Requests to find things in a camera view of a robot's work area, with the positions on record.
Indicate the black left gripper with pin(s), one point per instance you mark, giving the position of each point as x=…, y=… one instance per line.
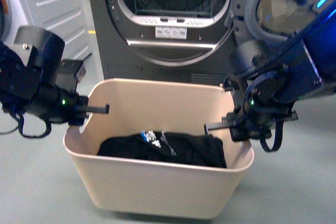
x=56, y=105

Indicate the dark grey front-load dryer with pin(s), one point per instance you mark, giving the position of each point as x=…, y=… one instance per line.
x=165, y=40

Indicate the round grey dryer door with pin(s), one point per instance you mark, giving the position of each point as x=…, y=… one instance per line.
x=273, y=21

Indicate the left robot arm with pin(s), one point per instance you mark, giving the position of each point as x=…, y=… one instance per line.
x=37, y=80

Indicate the black printed t-shirt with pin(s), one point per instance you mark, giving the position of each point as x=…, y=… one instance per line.
x=169, y=147

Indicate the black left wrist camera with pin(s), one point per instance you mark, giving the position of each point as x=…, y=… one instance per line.
x=69, y=74

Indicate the beige plastic laundry hamper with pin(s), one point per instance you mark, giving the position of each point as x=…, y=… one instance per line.
x=156, y=188

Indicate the white washing machine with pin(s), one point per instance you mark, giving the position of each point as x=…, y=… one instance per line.
x=64, y=18

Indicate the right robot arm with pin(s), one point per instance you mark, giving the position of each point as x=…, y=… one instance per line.
x=266, y=82

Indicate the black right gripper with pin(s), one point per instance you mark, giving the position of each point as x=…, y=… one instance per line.
x=255, y=120

